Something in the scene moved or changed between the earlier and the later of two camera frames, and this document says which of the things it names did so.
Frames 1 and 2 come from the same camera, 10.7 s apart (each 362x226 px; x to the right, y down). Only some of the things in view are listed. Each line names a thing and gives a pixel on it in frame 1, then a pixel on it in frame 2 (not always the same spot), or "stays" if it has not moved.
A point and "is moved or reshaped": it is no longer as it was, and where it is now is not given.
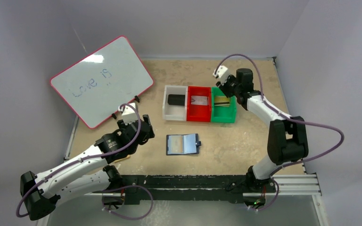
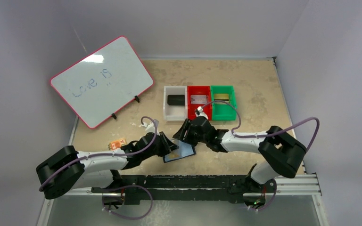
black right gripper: (228, 86) to (188, 131)
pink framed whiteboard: (97, 86) stays
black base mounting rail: (185, 189) stays
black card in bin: (176, 100) stays
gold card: (222, 101) is moved or reshaped
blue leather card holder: (182, 144) is moved or reshaped
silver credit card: (199, 100) stays
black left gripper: (123, 127) to (168, 146)
